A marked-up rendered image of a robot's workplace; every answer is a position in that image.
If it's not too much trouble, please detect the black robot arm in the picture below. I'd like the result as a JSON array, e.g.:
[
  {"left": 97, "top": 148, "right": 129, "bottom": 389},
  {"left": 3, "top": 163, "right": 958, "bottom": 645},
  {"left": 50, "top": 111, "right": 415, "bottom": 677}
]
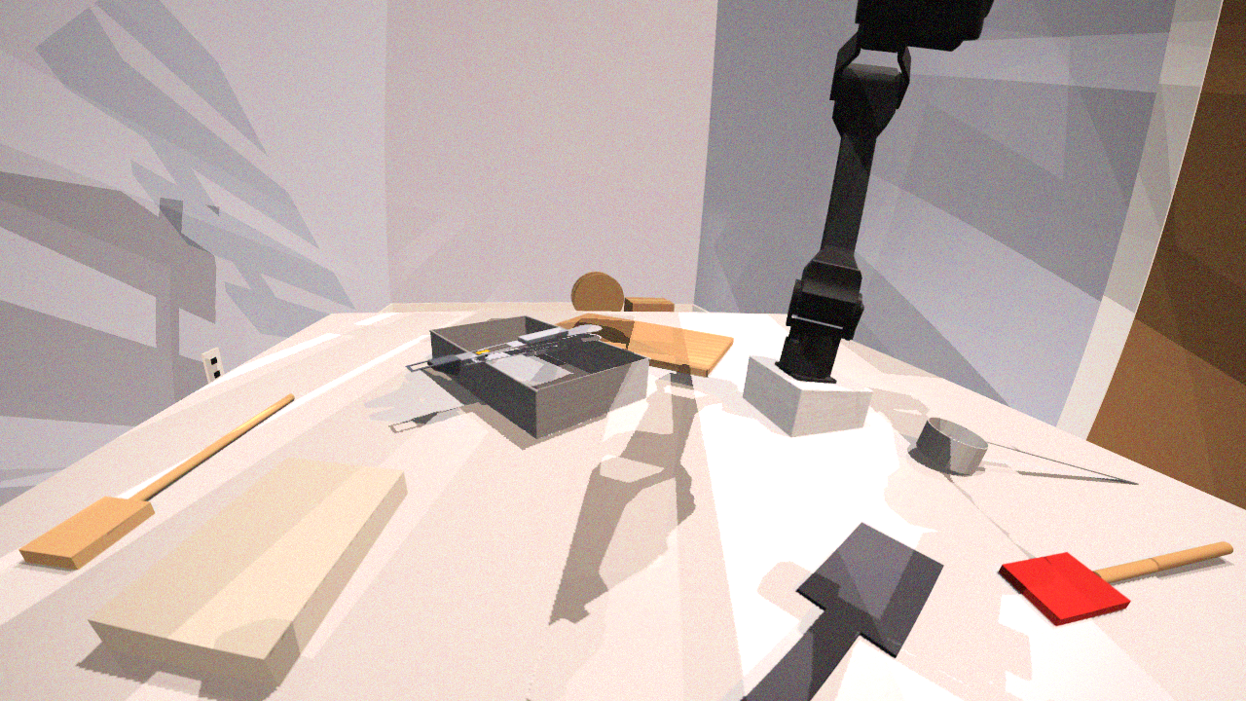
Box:
[{"left": 775, "top": 0, "right": 994, "bottom": 385}]

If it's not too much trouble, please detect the orange flat paddle with long handle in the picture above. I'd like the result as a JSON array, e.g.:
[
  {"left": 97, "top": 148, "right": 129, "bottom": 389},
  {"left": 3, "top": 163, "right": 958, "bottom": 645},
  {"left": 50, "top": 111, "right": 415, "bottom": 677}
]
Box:
[{"left": 17, "top": 393, "right": 295, "bottom": 570}]

